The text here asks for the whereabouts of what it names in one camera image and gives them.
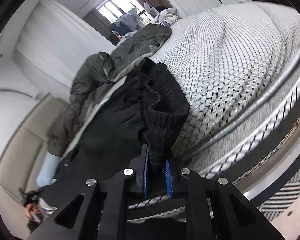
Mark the beige upholstered headboard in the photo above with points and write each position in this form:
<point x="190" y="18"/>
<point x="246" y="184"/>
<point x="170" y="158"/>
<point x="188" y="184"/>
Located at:
<point x="22" y="159"/>

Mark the light blue pillow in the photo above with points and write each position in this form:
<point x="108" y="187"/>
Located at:
<point x="48" y="169"/>

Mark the white chair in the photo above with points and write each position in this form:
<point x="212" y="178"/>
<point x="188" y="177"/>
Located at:
<point x="150" y="10"/>

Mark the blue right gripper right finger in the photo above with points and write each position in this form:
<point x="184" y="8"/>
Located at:
<point x="168" y="179"/>

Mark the white honeycomb mattress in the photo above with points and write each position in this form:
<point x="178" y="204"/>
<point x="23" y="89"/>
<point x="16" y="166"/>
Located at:
<point x="239" y="68"/>

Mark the pile of light clothes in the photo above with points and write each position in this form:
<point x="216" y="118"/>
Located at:
<point x="127" y="23"/>

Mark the person's left hand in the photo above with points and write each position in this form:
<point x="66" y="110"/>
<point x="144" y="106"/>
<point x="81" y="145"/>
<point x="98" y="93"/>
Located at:
<point x="33" y="213"/>

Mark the grey-green duvet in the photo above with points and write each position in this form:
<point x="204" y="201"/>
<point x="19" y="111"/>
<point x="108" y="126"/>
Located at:
<point x="96" y="76"/>

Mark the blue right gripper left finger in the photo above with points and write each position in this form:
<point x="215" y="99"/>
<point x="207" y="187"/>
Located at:
<point x="144" y="157"/>

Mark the black pants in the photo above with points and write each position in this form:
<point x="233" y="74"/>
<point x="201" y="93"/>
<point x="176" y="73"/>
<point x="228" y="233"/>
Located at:
<point x="149" y="108"/>

